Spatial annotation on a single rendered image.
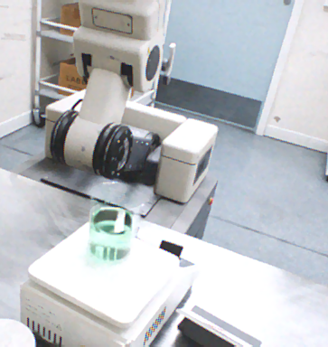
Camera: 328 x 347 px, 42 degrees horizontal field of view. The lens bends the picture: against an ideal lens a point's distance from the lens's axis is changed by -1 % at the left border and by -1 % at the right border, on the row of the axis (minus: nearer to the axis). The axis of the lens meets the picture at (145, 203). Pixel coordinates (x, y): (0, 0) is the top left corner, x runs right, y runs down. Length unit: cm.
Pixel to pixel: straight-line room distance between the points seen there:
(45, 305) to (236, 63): 305
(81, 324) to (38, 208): 30
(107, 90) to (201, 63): 220
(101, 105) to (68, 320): 92
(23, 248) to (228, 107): 295
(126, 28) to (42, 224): 75
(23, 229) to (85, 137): 65
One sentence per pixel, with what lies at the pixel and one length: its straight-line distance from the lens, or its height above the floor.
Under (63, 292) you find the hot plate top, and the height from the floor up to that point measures 84.
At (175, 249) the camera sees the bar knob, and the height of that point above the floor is 81.
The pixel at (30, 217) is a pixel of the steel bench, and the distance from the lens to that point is 67.
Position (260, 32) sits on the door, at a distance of 332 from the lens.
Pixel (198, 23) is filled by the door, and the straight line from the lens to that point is 341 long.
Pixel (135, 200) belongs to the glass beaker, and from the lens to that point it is 44.
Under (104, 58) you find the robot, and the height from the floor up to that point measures 83.
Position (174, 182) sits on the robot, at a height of 44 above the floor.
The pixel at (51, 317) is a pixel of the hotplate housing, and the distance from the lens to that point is 44.
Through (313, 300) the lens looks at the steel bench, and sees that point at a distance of 63.
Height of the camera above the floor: 113
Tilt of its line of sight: 31 degrees down
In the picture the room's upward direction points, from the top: 10 degrees clockwise
